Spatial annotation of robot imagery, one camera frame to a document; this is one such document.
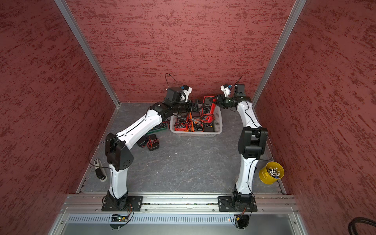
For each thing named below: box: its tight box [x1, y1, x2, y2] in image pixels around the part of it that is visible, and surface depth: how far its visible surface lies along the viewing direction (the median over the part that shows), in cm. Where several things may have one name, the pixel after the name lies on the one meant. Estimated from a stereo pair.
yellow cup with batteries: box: [258, 161, 285, 185], surface depth 77 cm
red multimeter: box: [174, 112, 192, 132], surface depth 99 cm
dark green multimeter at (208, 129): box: [203, 124, 215, 133], surface depth 103 cm
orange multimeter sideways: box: [189, 112, 195, 132], surface depth 99 cm
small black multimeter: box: [146, 133, 160, 152], surface depth 94 cm
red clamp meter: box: [200, 95, 217, 124], surface depth 91 cm
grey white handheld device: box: [93, 158, 108, 183], surface depth 83 cm
